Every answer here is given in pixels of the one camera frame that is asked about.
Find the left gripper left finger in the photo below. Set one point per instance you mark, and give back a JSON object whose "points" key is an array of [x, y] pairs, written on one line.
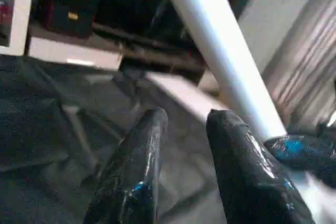
{"points": [[134, 177]]}

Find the white drawer unit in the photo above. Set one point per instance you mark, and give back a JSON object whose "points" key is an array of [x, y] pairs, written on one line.
{"points": [[68, 52]]}

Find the white glass door cabinet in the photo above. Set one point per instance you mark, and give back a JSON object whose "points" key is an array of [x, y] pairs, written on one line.
{"points": [[21, 3]]}

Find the white plastic table leg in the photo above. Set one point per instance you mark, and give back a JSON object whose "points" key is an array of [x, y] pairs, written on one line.
{"points": [[220, 45]]}

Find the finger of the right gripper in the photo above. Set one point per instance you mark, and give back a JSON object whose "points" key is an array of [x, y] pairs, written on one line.
{"points": [[310, 156]]}

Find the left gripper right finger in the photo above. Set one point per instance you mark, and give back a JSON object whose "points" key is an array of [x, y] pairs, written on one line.
{"points": [[247, 177]]}

